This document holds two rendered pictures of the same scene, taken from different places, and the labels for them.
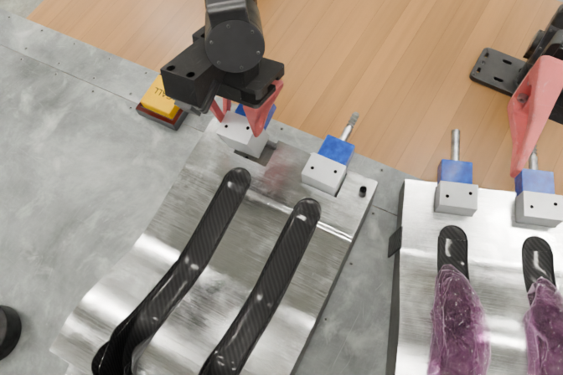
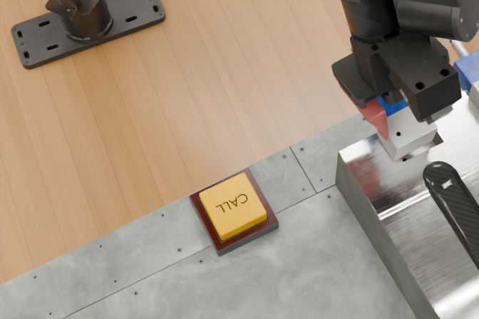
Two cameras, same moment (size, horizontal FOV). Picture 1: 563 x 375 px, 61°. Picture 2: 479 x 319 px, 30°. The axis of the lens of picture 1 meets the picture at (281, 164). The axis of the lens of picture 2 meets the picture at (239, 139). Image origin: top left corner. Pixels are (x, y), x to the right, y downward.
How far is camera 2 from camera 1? 0.62 m
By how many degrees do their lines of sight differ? 24
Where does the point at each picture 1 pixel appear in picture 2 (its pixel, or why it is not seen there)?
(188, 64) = (425, 70)
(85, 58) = (71, 275)
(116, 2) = (11, 190)
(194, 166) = (391, 210)
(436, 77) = not seen: outside the picture
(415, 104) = not seen: outside the picture
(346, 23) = not seen: outside the picture
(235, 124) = (404, 123)
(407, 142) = not seen: hidden behind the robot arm
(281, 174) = (463, 133)
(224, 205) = (457, 210)
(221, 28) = (464, 1)
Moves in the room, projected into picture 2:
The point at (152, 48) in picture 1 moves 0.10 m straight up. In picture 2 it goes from (130, 188) to (116, 153)
